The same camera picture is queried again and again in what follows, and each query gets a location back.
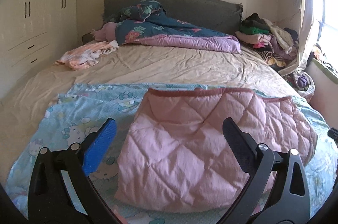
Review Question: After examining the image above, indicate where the pink quilted jacket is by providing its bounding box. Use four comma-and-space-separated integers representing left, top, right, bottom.
115, 88, 317, 213

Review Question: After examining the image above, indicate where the bag with purple clothes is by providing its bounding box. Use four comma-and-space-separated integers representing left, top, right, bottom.
284, 71, 316, 100

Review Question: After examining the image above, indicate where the pile of mixed clothes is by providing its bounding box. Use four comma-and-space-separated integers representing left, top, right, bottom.
235, 13, 299, 72

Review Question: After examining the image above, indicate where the light blue Hello Kitty sheet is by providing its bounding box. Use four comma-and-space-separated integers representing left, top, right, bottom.
6, 84, 337, 223

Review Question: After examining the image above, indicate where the cream curtain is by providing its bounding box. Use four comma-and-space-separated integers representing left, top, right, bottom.
274, 0, 316, 76

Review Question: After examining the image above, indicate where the floral cloth on windowsill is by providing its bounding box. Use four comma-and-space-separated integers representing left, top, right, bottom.
311, 44, 337, 84

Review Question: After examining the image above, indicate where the beige bed sheet mattress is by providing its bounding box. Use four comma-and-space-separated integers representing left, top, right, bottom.
1, 44, 296, 183

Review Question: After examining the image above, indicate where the peach white small garment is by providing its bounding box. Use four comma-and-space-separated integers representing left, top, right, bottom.
56, 40, 119, 71

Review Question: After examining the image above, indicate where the pink pillow near headboard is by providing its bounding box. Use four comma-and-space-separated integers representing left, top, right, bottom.
91, 22, 117, 41

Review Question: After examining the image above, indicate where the dark teal floral purple quilt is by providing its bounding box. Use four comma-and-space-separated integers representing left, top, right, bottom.
115, 0, 241, 54

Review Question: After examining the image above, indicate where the cream wardrobe with drawers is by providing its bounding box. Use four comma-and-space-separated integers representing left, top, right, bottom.
1, 0, 77, 98

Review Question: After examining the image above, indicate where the dark grey headboard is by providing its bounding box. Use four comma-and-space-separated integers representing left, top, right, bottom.
102, 0, 243, 35

